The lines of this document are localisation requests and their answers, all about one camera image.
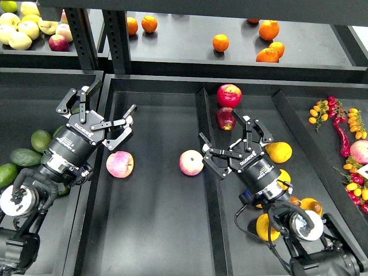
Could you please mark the yellow pear middle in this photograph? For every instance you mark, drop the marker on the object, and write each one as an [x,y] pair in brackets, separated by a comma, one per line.
[284,176]

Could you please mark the pale yellow apple with stem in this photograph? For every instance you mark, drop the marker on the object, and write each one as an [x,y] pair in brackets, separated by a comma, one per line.
[47,27]

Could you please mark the dark green avocado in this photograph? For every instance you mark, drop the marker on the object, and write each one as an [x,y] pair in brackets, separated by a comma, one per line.
[45,158]

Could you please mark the red cherry tomato bunch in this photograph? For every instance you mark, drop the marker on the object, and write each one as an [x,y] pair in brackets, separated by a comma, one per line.
[336,110]

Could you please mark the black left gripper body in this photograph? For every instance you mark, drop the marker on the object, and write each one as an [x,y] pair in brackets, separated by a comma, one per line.
[74,143]

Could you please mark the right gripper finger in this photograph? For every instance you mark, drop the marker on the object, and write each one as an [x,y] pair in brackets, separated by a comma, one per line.
[255,134]
[217,159]

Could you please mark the yellow pear right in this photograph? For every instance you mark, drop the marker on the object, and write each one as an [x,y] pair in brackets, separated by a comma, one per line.
[313,205]

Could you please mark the green avocado upper middle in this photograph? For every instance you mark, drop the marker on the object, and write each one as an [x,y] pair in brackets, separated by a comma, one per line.
[57,131]

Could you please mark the green avocado round left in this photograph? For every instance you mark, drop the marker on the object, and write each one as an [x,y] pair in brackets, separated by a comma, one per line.
[40,140]

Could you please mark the pink apple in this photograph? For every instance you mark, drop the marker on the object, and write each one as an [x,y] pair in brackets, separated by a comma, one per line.
[190,162]
[120,164]

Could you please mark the black perforated post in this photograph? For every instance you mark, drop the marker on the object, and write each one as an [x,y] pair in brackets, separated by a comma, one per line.
[79,24]
[115,24]

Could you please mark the dark red apple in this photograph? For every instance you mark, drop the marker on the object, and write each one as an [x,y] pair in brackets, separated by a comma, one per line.
[225,119]

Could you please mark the red apple on shelf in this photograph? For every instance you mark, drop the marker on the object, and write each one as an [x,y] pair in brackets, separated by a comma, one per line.
[58,43]

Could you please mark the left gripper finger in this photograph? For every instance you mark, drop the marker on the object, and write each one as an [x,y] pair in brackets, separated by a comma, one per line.
[82,97]
[123,126]

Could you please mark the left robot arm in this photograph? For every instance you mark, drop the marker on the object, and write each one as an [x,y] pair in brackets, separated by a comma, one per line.
[27,201]

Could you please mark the pink peach on shelf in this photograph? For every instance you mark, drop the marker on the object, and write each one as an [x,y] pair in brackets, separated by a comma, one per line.
[64,30]

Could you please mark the yellow pear upper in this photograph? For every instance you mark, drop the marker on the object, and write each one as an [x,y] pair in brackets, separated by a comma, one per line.
[279,152]

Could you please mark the pink apple left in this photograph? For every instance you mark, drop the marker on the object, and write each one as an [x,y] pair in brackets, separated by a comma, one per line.
[120,164]

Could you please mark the bright green avocado edge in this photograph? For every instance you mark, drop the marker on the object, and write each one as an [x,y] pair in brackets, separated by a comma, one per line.
[8,173]

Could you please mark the black perforated post left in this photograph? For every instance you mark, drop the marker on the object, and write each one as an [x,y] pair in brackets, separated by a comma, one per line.
[79,24]

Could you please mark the pale yellow apple centre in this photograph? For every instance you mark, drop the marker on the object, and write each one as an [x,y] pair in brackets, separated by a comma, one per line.
[30,28]

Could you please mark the pink apple centre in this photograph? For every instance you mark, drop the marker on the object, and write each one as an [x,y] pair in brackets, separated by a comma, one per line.
[190,162]

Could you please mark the black tray divider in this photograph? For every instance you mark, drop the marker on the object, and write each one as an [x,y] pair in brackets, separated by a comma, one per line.
[322,151]
[214,201]

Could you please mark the black tray divider left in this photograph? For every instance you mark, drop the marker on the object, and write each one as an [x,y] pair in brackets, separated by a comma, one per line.
[214,201]

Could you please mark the red chili pepper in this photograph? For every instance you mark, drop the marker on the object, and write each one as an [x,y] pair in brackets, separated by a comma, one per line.
[344,141]

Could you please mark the black centre tray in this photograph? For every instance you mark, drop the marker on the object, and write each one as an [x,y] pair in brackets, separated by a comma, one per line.
[155,222]

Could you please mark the black perforated post right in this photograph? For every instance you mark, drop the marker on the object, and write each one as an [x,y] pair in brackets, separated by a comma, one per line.
[115,24]

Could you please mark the orange shelf front right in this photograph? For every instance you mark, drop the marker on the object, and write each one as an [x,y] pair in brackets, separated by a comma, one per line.
[267,55]

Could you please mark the green avocado bottom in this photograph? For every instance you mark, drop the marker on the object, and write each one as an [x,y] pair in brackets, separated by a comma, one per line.
[64,193]

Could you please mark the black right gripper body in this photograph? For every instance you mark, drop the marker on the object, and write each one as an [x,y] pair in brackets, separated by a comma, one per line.
[259,175]

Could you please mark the dark avocado left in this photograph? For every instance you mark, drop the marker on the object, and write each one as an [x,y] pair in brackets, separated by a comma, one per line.
[24,157]

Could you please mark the black tray divider right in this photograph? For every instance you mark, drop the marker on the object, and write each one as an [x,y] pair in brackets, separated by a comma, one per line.
[322,151]

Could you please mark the bright red apple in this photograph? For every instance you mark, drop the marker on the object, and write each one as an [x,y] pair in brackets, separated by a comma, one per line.
[229,95]

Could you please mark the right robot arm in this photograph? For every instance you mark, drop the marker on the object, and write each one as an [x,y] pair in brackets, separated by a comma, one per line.
[304,241]

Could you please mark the yellow pear with brown top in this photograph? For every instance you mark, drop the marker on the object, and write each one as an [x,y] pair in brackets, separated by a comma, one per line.
[262,228]

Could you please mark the orange cherry tomato bunch left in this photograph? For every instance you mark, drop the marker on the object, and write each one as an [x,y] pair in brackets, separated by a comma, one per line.
[318,114]

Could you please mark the black upper left shelf tray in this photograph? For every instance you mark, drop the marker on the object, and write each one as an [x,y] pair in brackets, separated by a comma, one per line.
[39,55]

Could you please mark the pale yellow apple front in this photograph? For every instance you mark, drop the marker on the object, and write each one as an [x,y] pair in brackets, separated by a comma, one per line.
[20,41]

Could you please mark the orange shelf small right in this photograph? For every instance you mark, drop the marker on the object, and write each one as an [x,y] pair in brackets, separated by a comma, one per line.
[278,47]

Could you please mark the orange at post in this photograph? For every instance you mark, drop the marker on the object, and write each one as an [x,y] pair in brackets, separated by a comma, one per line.
[132,25]

